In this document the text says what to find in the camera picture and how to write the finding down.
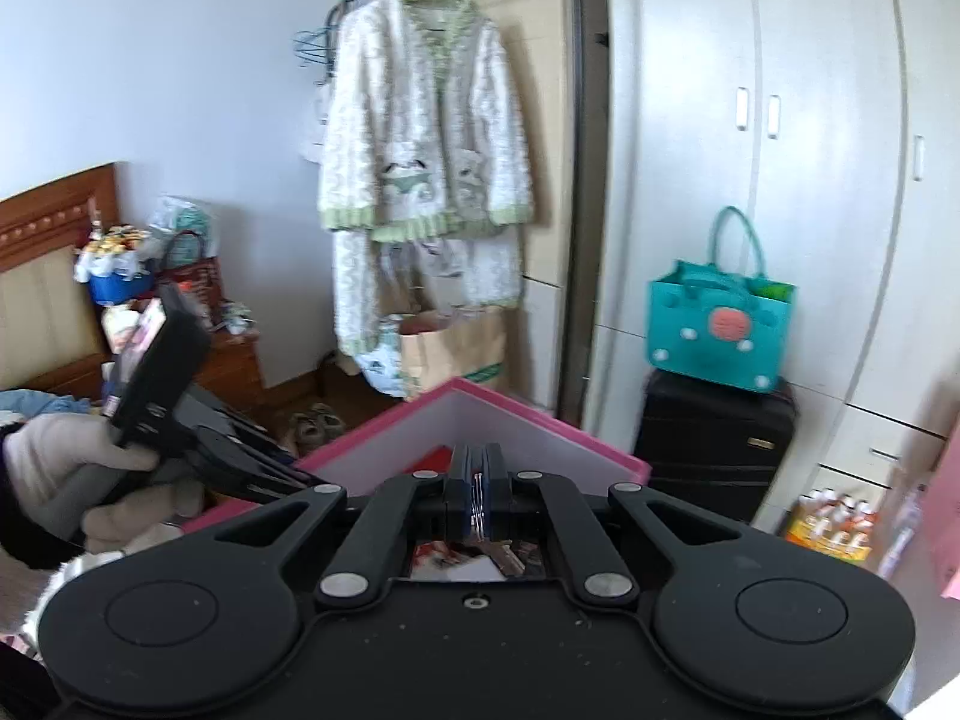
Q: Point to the light blue cloth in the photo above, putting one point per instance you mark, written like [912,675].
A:
[45,403]

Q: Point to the white fleece pants green trim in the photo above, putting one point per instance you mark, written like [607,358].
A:
[352,292]

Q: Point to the black suitcase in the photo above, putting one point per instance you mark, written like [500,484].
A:
[705,450]

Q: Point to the dark wicker basket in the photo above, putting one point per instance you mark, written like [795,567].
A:
[191,281]

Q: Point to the pink cardboard box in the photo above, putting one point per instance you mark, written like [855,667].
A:
[420,424]

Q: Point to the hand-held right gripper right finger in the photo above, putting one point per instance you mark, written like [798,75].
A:
[496,495]

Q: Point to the pale green plastic bag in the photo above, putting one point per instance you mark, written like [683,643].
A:
[180,216]

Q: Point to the pack of small bottles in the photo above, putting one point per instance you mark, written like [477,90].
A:
[829,529]

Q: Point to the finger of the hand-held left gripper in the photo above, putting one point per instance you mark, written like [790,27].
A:
[270,450]
[240,469]

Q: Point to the flower bouquet blue wrap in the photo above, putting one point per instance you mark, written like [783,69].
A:
[116,266]

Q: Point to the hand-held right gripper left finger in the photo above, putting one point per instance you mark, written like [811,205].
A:
[459,495]

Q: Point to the white fleece jacket green trim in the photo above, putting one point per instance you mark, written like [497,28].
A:
[420,112]

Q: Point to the dark door frame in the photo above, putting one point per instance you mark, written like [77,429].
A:
[581,165]

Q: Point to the person's left hand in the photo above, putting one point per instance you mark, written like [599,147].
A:
[52,454]

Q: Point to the wooden headboard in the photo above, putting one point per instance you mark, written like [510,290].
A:
[45,232]

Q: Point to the white wardrobe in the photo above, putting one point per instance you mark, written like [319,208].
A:
[787,165]

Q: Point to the pair of grey sandals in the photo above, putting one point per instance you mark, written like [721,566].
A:
[328,418]

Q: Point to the teal tote bag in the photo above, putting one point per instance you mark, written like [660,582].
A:
[705,345]

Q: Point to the brown paper bag green label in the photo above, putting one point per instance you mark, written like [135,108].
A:
[457,356]

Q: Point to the pink paper bag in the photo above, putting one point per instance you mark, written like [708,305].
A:
[945,510]

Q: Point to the grey sneaker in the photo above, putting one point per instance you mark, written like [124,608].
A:
[298,431]

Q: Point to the white green plastic bag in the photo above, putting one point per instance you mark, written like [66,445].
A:
[379,364]

